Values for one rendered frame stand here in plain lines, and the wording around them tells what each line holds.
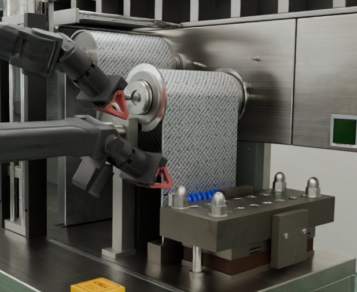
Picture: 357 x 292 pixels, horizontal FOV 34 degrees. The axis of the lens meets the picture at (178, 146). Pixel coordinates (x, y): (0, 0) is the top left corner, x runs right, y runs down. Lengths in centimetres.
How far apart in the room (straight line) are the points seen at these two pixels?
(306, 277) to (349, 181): 284
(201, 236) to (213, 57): 61
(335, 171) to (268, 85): 269
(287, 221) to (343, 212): 290
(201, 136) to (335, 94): 31
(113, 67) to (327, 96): 51
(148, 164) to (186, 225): 14
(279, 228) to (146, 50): 59
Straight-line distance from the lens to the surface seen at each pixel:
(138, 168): 116
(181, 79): 128
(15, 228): 153
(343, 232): 414
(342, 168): 407
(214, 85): 134
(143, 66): 127
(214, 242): 109
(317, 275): 127
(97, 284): 106
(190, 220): 113
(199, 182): 132
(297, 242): 126
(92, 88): 116
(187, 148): 128
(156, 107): 123
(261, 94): 146
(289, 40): 142
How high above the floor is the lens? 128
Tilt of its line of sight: 6 degrees down
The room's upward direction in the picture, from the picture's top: 1 degrees clockwise
